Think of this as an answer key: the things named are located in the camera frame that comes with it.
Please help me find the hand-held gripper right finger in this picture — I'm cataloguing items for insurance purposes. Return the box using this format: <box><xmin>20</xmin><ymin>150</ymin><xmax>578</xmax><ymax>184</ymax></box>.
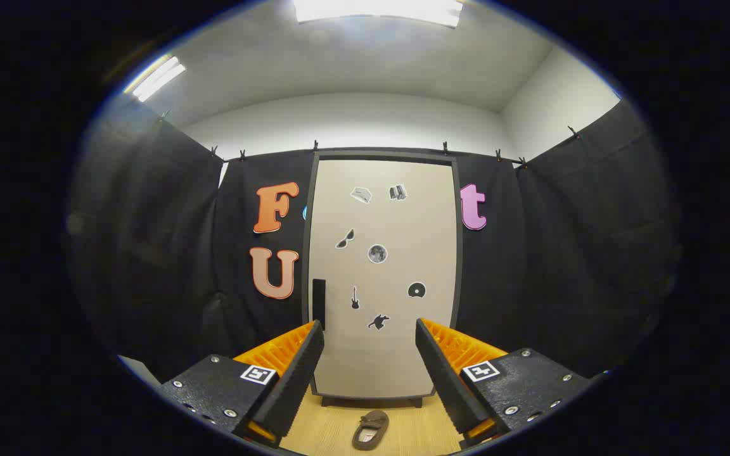
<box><xmin>415</xmin><ymin>317</ymin><xmax>606</xmax><ymax>450</ymax></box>

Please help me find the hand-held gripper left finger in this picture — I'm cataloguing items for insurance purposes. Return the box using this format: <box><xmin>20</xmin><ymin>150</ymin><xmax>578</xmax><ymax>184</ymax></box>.
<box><xmin>159</xmin><ymin>320</ymin><xmax>326</xmax><ymax>449</ymax></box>

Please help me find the beige shoe cabinet door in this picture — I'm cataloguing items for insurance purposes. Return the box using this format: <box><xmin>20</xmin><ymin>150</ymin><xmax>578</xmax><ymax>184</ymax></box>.
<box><xmin>308</xmin><ymin>158</ymin><xmax>458</xmax><ymax>400</ymax></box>

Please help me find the black cabinet door handle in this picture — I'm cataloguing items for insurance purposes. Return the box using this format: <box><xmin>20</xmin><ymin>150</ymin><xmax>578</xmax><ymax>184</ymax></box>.
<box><xmin>312</xmin><ymin>279</ymin><xmax>327</xmax><ymax>330</ymax></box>

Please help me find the brown fuzzy shoe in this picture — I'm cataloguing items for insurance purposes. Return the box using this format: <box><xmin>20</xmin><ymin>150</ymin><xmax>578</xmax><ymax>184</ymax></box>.
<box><xmin>352</xmin><ymin>410</ymin><xmax>390</xmax><ymax>451</ymax></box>

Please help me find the dark grey shoe cabinet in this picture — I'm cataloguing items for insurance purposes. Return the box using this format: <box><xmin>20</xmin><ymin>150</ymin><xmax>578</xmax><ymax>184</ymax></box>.
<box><xmin>302</xmin><ymin>150</ymin><xmax>464</xmax><ymax>407</ymax></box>

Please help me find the black backdrop cloth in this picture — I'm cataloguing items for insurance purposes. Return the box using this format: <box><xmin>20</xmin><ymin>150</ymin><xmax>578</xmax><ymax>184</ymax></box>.
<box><xmin>67</xmin><ymin>98</ymin><xmax>682</xmax><ymax>381</ymax></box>

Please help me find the row of black cloth clips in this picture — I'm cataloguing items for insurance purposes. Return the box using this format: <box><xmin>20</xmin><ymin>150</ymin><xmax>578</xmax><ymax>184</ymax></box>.
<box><xmin>159</xmin><ymin>111</ymin><xmax>581</xmax><ymax>168</ymax></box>

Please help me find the ceiling light panel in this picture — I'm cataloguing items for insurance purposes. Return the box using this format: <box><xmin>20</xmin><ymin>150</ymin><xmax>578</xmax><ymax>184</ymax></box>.
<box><xmin>293</xmin><ymin>0</ymin><xmax>464</xmax><ymax>28</ymax></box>
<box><xmin>125</xmin><ymin>56</ymin><xmax>186</xmax><ymax>102</ymax></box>

